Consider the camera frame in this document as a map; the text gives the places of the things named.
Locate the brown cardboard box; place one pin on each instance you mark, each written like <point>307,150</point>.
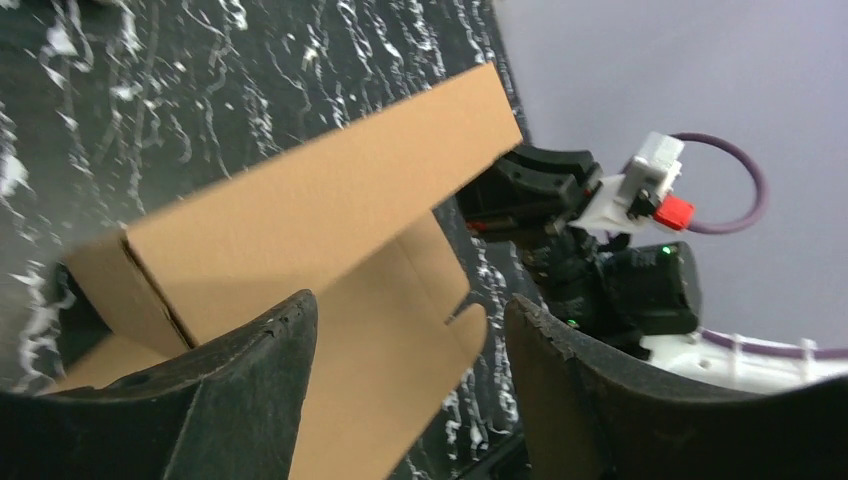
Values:
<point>348,216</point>

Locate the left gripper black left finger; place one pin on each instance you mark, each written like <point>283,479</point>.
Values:
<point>229,409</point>

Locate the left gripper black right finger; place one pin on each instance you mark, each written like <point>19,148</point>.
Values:
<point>590,411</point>

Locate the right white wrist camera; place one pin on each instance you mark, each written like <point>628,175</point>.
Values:
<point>641,194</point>

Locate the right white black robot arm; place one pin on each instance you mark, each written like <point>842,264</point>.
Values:
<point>573,227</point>

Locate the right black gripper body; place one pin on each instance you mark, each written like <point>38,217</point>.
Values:
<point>529,194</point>

